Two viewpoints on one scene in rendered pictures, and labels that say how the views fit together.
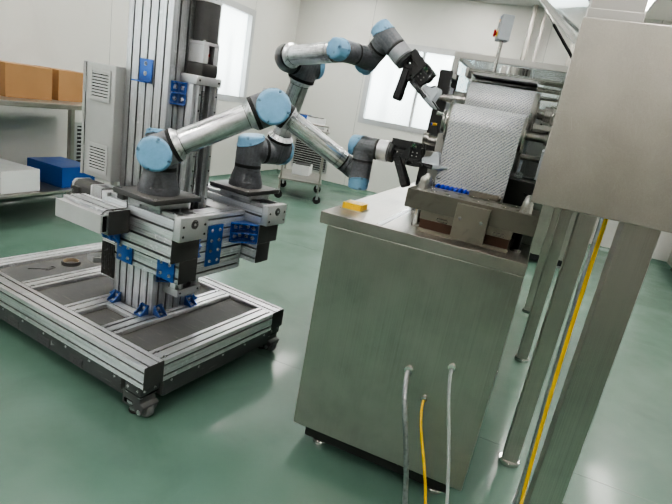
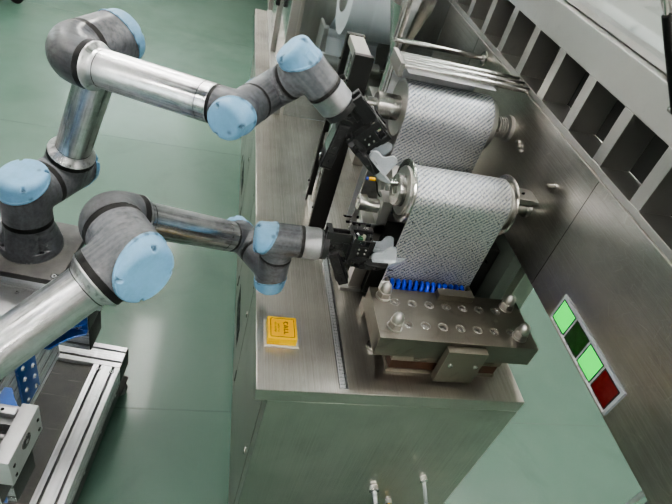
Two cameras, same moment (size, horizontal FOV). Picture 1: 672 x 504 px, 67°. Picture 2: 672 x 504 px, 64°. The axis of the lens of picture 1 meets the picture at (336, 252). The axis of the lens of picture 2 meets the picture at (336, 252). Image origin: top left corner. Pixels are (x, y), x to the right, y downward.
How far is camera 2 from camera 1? 130 cm
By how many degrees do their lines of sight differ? 40
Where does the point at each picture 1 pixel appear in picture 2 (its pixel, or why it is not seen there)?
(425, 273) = (404, 423)
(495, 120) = (476, 203)
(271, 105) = (143, 277)
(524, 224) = (520, 356)
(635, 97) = not seen: outside the picture
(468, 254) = (460, 403)
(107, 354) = not seen: outside the picture
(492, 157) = (465, 245)
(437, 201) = (419, 346)
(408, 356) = (374, 479)
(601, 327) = not seen: outside the picture
